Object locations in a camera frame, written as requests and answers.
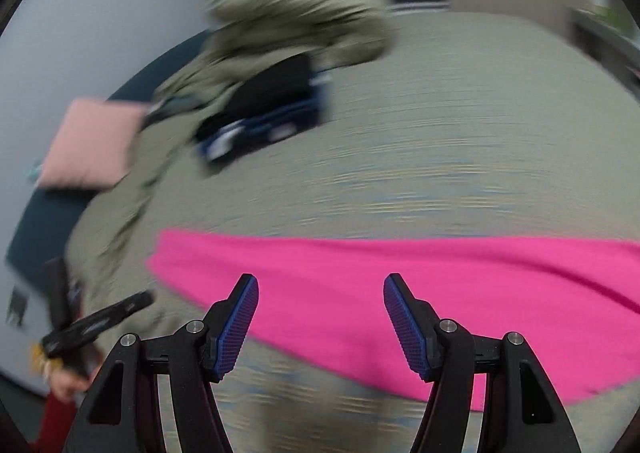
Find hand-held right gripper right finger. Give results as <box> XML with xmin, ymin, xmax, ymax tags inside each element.
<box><xmin>383</xmin><ymin>272</ymin><xmax>583</xmax><ymax>453</ymax></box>

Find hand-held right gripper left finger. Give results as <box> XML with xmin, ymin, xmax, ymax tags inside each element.
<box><xmin>62</xmin><ymin>273</ymin><xmax>260</xmax><ymax>453</ymax></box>

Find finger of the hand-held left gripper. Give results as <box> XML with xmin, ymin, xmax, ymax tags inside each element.
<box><xmin>42</xmin><ymin>290</ymin><xmax>155</xmax><ymax>359</ymax></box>

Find pink pants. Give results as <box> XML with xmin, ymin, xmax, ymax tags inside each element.
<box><xmin>146</xmin><ymin>229</ymin><xmax>640</xmax><ymax>404</ymax></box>

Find person's left forearm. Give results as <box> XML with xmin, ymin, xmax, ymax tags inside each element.
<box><xmin>29</xmin><ymin>365</ymin><xmax>94</xmax><ymax>453</ymax></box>

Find blue padded headboard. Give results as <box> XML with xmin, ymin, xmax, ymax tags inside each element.
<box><xmin>5</xmin><ymin>28</ymin><xmax>211</xmax><ymax>285</ymax></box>

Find pink pillow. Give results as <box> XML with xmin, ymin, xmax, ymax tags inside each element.
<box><xmin>37</xmin><ymin>100</ymin><xmax>151</xmax><ymax>192</ymax></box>

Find patterned green bed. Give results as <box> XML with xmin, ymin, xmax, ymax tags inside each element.
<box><xmin>65</xmin><ymin>10</ymin><xmax>640</xmax><ymax>453</ymax></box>

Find navy dotted garment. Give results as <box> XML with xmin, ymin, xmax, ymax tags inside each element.
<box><xmin>195</xmin><ymin>73</ymin><xmax>333</xmax><ymax>167</ymax></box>

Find black garment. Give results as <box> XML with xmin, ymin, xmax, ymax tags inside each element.
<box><xmin>197</xmin><ymin>53</ymin><xmax>313</xmax><ymax>135</ymax></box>

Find folded green patterned duvet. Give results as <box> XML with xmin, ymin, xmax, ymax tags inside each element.
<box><xmin>150</xmin><ymin>0</ymin><xmax>397</xmax><ymax>134</ymax></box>

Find grey dressing table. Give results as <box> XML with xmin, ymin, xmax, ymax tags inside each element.
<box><xmin>570</xmin><ymin>6</ymin><xmax>640</xmax><ymax>102</ymax></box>

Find dark wall decal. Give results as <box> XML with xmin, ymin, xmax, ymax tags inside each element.
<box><xmin>6</xmin><ymin>287</ymin><xmax>30</xmax><ymax>329</ymax></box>

